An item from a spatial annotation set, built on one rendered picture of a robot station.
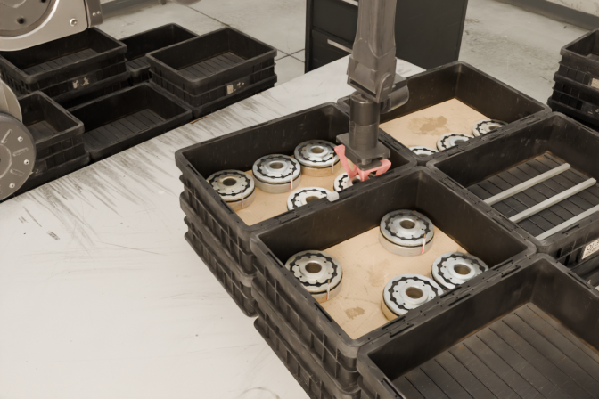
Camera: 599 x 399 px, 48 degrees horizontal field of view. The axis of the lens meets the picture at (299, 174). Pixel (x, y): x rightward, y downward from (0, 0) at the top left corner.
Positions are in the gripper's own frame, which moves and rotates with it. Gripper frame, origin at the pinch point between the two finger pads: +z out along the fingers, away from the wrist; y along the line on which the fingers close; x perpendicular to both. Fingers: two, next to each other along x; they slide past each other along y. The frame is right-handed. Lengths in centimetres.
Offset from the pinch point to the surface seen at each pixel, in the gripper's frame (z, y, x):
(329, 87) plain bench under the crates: 14, 66, -32
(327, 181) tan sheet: 3.8, 8.3, 2.9
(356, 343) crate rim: -3.9, -39.4, 26.5
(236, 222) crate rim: -5.4, -7.0, 30.5
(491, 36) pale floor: 78, 193, -223
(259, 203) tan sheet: 3.9, 8.0, 19.1
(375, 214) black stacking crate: 1.3, -9.3, 2.5
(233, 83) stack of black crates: 29, 112, -20
